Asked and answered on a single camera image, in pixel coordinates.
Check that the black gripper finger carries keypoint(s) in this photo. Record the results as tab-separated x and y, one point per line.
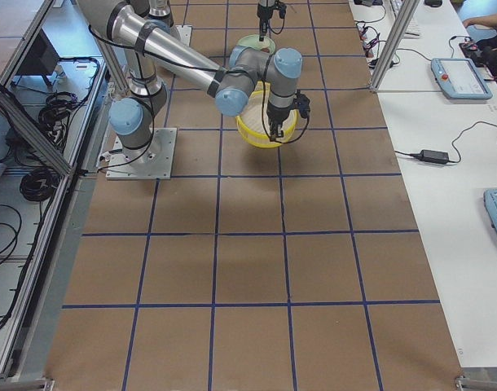
275	133

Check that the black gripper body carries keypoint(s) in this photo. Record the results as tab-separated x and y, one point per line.
277	116

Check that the yellow steamer layer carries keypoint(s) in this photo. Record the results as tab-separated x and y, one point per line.
254	126

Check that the green plate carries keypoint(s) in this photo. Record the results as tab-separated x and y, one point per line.
253	41

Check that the white keyboard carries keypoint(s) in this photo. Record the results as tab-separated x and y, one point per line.
404	14

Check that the black power adapter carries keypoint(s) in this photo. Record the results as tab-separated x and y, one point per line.
431	156

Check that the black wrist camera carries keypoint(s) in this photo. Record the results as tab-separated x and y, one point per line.
302	105

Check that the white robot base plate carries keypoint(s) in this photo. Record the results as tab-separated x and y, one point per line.
155	163

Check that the aluminium frame post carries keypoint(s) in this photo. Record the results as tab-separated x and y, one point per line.
386	56

